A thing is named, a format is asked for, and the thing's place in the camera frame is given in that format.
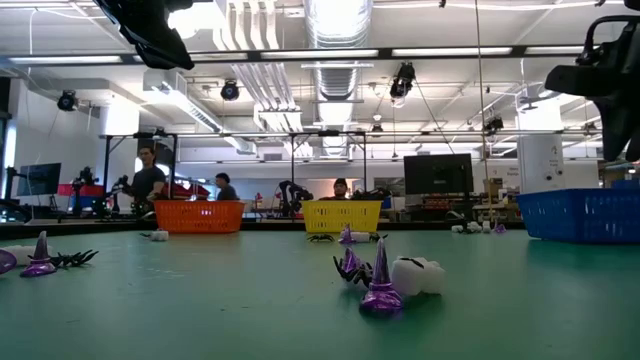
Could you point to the white round column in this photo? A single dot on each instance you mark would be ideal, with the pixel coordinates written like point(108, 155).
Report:
point(540, 160)

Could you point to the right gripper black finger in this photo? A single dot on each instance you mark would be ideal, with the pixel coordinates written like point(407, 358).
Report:
point(635, 130)
point(614, 130)

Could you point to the person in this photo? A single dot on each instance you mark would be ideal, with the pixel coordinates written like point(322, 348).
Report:
point(147, 180)
point(226, 191)
point(340, 189)

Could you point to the black overhead frame beam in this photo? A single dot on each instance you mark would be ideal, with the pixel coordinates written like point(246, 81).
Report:
point(254, 54)

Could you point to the white rectangular air duct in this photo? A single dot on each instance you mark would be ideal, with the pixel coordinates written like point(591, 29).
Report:
point(190, 107)

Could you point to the black overhead rig camera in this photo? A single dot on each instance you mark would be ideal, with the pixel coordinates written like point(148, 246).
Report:
point(402, 80)

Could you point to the black aluminium table frame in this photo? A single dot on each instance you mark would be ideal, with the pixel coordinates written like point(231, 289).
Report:
point(275, 226)

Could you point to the blue plastic basket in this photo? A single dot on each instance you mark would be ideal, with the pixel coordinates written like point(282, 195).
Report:
point(580, 215)

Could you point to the yellow plastic basket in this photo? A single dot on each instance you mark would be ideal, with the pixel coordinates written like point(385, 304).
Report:
point(342, 216)

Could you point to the white ghost figure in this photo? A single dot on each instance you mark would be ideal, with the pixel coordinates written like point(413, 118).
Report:
point(20, 252)
point(486, 226)
point(160, 235)
point(473, 226)
point(420, 277)
point(457, 228)
point(361, 236)

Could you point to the red storage bin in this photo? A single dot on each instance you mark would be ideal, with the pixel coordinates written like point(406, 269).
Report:
point(100, 190)

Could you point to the orange plastic basket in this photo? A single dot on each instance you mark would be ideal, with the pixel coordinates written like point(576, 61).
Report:
point(200, 217)

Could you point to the black ceiling camera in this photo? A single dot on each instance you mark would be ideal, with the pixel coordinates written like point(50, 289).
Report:
point(67, 100)
point(494, 124)
point(230, 91)

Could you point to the white ceiling pipe bundle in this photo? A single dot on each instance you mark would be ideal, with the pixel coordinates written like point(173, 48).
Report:
point(260, 85)

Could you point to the silver ventilation duct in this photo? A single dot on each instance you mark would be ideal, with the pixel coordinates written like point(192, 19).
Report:
point(340, 80)

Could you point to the black plastic spider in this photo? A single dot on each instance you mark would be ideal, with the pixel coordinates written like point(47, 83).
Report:
point(75, 258)
point(321, 238)
point(345, 273)
point(378, 236)
point(146, 234)

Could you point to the white LED light strip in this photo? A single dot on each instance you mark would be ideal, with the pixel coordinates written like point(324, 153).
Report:
point(320, 53)
point(550, 50)
point(450, 51)
point(220, 55)
point(65, 59)

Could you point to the green table mat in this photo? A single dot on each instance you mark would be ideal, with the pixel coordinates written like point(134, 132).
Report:
point(200, 310)

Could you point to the black neighbouring rig frame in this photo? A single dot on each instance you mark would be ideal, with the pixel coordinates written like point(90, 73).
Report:
point(292, 165)
point(106, 165)

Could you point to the cardboard box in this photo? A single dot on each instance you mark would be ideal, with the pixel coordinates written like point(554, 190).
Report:
point(492, 186)

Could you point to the small black monitor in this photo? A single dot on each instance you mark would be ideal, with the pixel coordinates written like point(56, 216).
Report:
point(42, 178)

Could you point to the large black monitor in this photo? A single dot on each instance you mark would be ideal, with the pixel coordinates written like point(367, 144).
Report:
point(437, 174)

